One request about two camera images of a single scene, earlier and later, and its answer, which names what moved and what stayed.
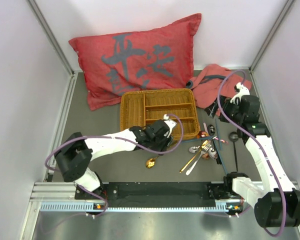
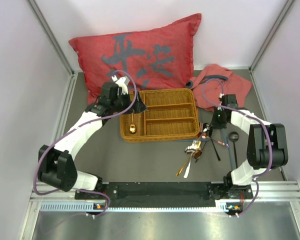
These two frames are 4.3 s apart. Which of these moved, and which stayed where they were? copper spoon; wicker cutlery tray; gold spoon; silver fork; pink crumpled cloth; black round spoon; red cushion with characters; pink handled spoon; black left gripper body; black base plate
Moved: copper spoon; black left gripper body; gold spoon; silver fork; pink handled spoon
Stayed: pink crumpled cloth; red cushion with characters; black base plate; black round spoon; wicker cutlery tray
